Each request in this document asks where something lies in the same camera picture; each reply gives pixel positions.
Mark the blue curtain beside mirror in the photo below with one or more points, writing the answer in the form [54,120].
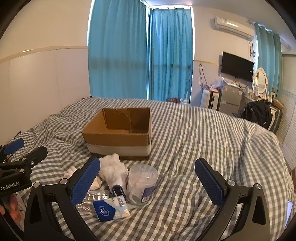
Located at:
[268,58]

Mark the grey checkered blanket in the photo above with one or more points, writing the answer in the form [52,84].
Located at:
[185,139]

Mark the black wall television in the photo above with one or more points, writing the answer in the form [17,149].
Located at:
[237,66]

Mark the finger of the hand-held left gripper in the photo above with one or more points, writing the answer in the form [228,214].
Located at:
[14,146]
[34,155]

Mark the white louvered wardrobe door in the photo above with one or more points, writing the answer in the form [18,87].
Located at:
[289,111]

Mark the small white cloth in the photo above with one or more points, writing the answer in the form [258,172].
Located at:
[96,183]

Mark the white sock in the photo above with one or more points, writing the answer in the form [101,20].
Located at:
[113,169]

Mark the silver mini fridge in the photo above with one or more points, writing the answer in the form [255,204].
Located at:
[231,99]

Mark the clear cotton swab container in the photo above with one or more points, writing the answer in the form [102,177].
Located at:
[142,183]

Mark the black backpack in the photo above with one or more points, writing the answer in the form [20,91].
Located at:
[256,113]

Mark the pale flat device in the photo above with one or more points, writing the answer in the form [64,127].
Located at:
[289,214]

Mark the white oval mirror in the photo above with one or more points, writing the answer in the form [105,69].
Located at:
[260,80]

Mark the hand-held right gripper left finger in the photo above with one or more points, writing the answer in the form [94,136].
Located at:
[85,183]

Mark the white suitcase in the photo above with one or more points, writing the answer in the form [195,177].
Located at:
[209,99]

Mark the white plastic bottle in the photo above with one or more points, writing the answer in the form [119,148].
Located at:
[185,101]

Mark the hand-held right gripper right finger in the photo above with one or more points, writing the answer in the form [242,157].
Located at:
[209,183]

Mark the red patterned cloth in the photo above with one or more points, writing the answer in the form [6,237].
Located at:
[173,100]

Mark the narrow blue curtain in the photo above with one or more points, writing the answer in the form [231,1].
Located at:
[170,55]

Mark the blue tissue packet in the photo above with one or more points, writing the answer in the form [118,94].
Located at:
[104,209]

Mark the clear plastic bag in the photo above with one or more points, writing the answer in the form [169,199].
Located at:
[219,83]

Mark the person's left hand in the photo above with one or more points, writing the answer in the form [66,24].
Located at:
[13,208]

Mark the silver foil blister pack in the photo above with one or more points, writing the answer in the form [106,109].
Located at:
[97,196]

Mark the wide blue curtain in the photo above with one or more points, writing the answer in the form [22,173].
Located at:
[115,51]

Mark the cardboard box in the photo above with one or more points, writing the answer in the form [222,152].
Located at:
[115,141]

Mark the white air conditioner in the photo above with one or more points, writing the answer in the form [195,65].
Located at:
[232,26]

